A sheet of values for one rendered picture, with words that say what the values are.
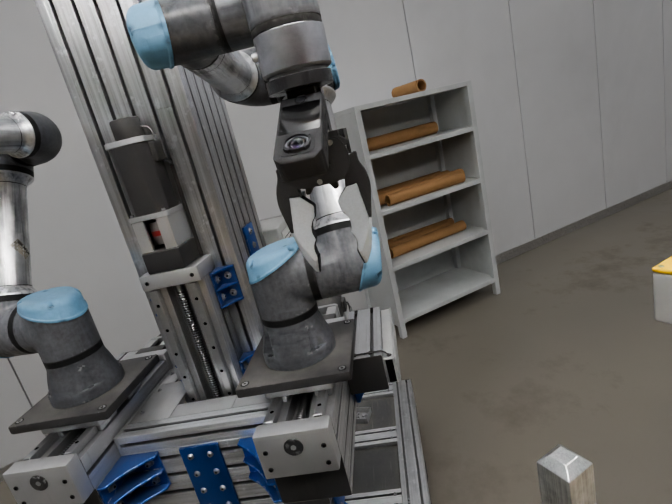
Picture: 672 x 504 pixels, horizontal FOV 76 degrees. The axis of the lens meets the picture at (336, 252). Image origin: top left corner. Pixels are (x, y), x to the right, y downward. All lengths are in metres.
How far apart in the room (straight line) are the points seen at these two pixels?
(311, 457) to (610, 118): 4.65
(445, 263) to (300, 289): 2.93
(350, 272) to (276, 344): 0.20
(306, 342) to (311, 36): 0.56
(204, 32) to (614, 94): 4.76
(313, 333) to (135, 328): 2.18
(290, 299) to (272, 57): 0.48
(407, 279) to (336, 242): 2.70
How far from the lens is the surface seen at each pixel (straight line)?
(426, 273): 3.59
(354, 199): 0.47
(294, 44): 0.46
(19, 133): 1.11
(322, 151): 0.38
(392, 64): 3.41
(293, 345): 0.85
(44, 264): 2.90
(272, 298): 0.83
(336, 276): 0.81
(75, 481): 1.03
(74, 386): 1.09
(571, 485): 0.50
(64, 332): 1.06
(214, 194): 1.00
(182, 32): 0.59
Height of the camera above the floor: 1.46
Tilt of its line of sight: 16 degrees down
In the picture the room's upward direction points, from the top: 14 degrees counter-clockwise
